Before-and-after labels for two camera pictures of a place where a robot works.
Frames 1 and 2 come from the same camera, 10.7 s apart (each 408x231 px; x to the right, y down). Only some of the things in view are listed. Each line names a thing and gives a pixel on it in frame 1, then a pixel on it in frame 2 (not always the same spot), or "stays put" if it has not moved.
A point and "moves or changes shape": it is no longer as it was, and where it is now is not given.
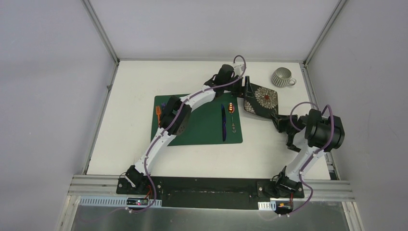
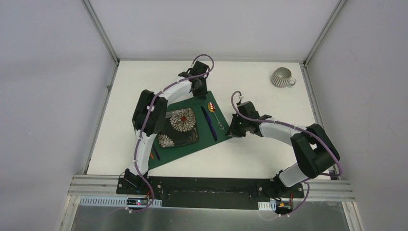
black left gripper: x=241 y=86 → x=197 y=88
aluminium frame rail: x=330 y=190 stays put
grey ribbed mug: x=281 y=77 stays put
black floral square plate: x=264 y=103 → x=180 y=127
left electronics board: x=137 y=201 stays put
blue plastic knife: x=224 y=122 → x=209 y=121
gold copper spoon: x=231 y=109 → x=211 y=107
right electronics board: x=284 y=206 stays put
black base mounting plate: x=212 y=193 stays put
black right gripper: x=279 y=120 → x=232 y=131
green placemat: x=217 y=121 moves or changes shape
